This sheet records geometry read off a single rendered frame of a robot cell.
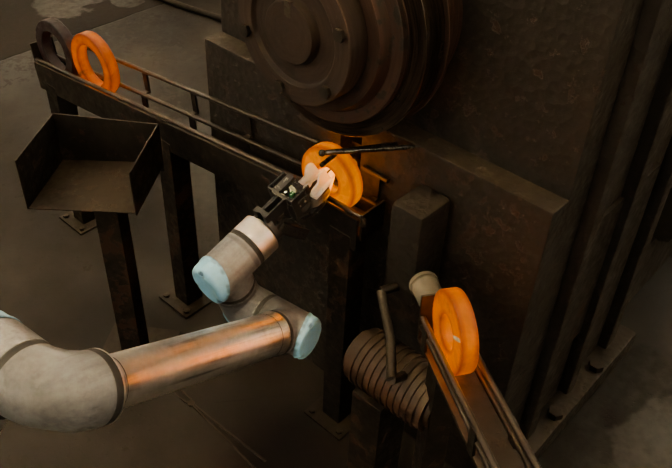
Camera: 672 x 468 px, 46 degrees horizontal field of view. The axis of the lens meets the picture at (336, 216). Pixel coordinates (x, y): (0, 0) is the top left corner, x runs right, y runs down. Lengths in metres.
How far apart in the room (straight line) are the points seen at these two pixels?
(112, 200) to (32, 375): 0.79
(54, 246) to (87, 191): 0.83
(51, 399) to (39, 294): 1.44
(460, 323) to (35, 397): 0.67
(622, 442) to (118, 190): 1.44
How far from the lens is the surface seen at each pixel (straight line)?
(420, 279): 1.54
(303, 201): 1.62
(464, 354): 1.37
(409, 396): 1.58
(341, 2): 1.33
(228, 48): 1.92
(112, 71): 2.28
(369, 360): 1.61
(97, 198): 1.92
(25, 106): 3.54
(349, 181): 1.65
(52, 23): 2.45
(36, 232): 2.83
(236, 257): 1.54
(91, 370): 1.19
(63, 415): 1.19
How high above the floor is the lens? 1.74
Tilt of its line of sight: 39 degrees down
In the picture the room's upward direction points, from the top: 3 degrees clockwise
